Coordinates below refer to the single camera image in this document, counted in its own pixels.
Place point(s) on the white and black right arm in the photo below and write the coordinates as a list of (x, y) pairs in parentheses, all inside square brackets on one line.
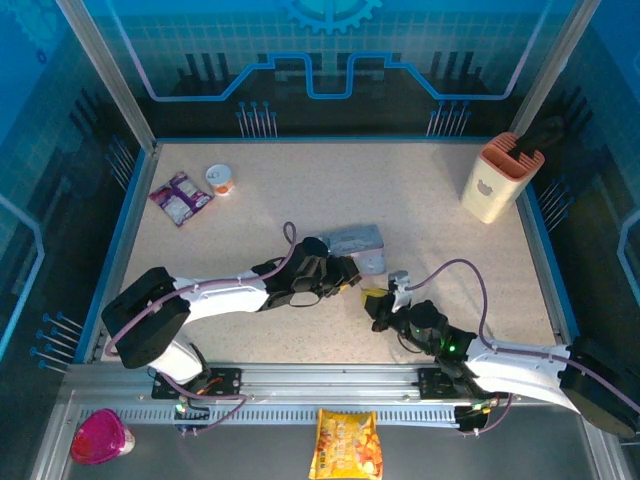
[(520, 367)]

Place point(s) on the yellow chip bag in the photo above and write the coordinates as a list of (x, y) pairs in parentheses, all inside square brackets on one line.
[(346, 445)]

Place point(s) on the purple snack packet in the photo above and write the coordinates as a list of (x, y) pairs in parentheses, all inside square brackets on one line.
[(181, 198)]

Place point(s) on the beige knife block orange top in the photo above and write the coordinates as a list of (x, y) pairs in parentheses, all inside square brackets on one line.
[(492, 185)]

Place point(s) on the pink plastic bowl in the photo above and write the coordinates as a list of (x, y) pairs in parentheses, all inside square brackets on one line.
[(97, 437)]

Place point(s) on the aluminium front rail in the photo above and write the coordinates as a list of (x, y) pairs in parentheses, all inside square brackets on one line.
[(325, 380)]

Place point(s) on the aluminium frame post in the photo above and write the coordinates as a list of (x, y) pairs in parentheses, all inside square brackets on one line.
[(555, 60), (107, 75)]

